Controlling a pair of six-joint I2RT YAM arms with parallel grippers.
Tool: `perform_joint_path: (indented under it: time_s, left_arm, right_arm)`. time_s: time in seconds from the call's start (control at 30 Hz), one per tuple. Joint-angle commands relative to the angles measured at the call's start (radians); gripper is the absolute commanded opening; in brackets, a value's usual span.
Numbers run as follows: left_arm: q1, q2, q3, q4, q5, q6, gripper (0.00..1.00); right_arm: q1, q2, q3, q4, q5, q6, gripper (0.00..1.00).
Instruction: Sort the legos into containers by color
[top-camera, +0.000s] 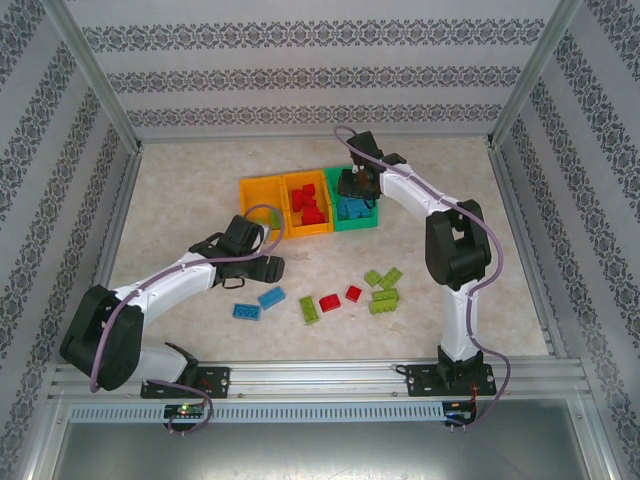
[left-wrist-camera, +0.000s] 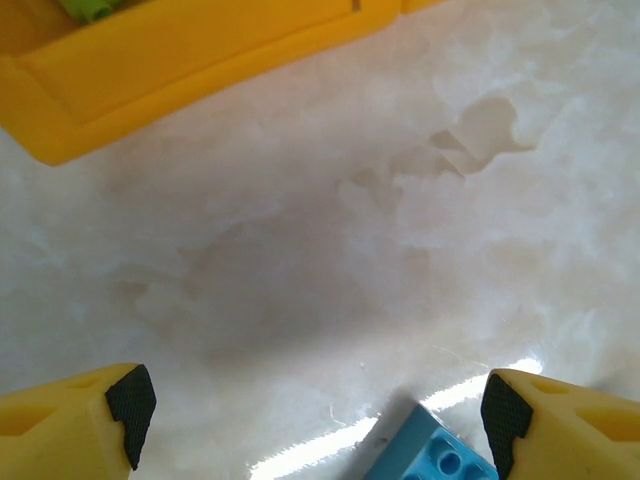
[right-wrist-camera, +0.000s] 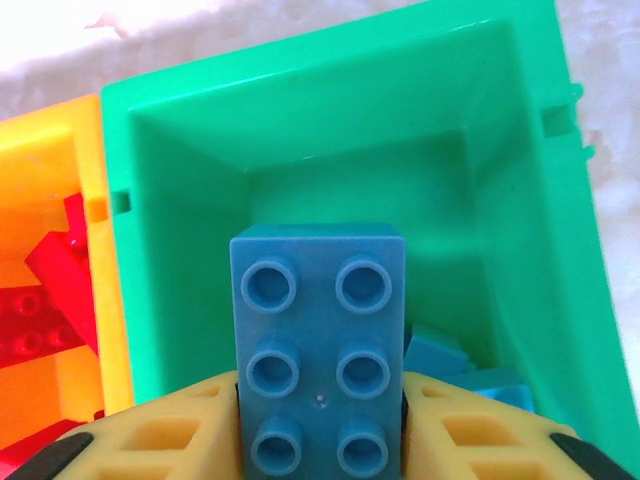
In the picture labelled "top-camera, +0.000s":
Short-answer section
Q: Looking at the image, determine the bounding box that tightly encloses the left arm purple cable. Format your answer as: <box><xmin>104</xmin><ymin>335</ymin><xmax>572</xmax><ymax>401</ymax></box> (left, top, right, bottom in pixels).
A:
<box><xmin>88</xmin><ymin>203</ymin><xmax>287</xmax><ymax>436</ymax></box>

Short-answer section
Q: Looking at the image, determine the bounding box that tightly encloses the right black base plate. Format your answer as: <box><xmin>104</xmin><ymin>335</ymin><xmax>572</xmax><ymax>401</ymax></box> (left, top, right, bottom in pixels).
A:
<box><xmin>405</xmin><ymin>363</ymin><xmax>499</xmax><ymax>399</ymax></box>

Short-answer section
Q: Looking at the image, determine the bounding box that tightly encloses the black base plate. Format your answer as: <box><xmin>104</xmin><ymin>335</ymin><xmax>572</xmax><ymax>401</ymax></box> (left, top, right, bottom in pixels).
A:
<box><xmin>140</xmin><ymin>366</ymin><xmax>232</xmax><ymax>400</ymax></box>
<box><xmin>405</xmin><ymin>363</ymin><xmax>499</xmax><ymax>399</ymax></box>

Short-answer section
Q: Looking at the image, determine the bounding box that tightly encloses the aluminium side rail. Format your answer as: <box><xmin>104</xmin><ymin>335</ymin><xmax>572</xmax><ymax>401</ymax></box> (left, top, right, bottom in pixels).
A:
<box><xmin>487</xmin><ymin>144</ymin><xmax>569</xmax><ymax>359</ymax></box>
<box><xmin>69</xmin><ymin>149</ymin><xmax>144</xmax><ymax>364</ymax></box>

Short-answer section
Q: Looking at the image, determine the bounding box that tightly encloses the right circuit board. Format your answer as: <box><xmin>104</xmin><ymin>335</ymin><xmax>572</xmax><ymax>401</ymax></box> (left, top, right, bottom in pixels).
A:
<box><xmin>443</xmin><ymin>401</ymin><xmax>477</xmax><ymax>421</ymax></box>

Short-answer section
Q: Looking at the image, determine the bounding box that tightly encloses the green plastic bin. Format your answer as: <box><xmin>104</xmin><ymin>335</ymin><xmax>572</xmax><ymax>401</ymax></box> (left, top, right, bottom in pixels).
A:
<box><xmin>324</xmin><ymin>164</ymin><xmax>380</xmax><ymax>233</ymax></box>

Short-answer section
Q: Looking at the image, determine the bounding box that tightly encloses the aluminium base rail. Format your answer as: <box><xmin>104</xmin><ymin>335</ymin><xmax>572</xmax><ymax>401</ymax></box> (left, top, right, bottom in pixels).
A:
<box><xmin>49</xmin><ymin>360</ymin><xmax>587</xmax><ymax>401</ymax></box>

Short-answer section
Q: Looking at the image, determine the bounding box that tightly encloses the grey metal front panel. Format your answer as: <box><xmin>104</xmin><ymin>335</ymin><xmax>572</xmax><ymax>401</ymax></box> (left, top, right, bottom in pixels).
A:
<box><xmin>29</xmin><ymin>399</ymin><xmax>616</xmax><ymax>480</ymax></box>

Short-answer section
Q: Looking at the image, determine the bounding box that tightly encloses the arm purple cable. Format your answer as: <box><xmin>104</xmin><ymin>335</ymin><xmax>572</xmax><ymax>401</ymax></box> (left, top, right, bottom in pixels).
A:
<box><xmin>88</xmin><ymin>203</ymin><xmax>287</xmax><ymax>436</ymax></box>
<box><xmin>332</xmin><ymin>124</ymin><xmax>512</xmax><ymax>434</ymax></box>

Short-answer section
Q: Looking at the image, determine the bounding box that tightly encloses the aluminium back rail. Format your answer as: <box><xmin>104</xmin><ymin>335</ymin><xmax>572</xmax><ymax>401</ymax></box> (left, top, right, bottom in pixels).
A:
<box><xmin>137</xmin><ymin>128</ymin><xmax>494</xmax><ymax>145</ymax></box>

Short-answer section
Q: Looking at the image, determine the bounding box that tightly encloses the aluminium frame post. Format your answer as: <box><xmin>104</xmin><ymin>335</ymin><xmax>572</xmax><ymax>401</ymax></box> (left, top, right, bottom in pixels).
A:
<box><xmin>486</xmin><ymin>0</ymin><xmax>585</xmax><ymax>151</ymax></box>
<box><xmin>39</xmin><ymin>0</ymin><xmax>145</xmax><ymax>155</ymax></box>

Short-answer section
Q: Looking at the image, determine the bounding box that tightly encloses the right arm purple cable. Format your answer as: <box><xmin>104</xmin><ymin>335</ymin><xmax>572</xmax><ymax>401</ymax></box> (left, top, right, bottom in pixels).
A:
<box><xmin>332</xmin><ymin>124</ymin><xmax>512</xmax><ymax>434</ymax></box>

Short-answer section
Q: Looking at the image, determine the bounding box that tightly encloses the circuit board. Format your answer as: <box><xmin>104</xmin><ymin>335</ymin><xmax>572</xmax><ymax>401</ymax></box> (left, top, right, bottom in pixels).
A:
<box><xmin>164</xmin><ymin>403</ymin><xmax>205</xmax><ymax>420</ymax></box>
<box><xmin>443</xmin><ymin>401</ymin><xmax>477</xmax><ymax>421</ymax></box>

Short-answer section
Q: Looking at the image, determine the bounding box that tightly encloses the orange plastic bin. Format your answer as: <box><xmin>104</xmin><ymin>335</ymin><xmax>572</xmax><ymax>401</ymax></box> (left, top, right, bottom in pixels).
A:
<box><xmin>238</xmin><ymin>174</ymin><xmax>287</xmax><ymax>241</ymax></box>
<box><xmin>279</xmin><ymin>169</ymin><xmax>334</xmax><ymax>239</ymax></box>

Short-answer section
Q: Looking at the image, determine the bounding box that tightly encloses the left circuit board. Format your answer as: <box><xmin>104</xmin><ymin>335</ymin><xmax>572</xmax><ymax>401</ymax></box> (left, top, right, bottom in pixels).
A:
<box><xmin>164</xmin><ymin>403</ymin><xmax>205</xmax><ymax>420</ymax></box>

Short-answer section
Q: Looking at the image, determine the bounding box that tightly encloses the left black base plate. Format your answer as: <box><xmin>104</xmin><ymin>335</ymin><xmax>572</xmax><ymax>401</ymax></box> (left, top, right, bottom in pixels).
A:
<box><xmin>140</xmin><ymin>366</ymin><xmax>232</xmax><ymax>400</ymax></box>

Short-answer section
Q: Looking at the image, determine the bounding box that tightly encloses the grey slotted cable duct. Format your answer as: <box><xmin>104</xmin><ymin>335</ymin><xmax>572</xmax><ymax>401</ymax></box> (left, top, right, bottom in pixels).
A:
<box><xmin>67</xmin><ymin>402</ymin><xmax>447</xmax><ymax>425</ymax></box>

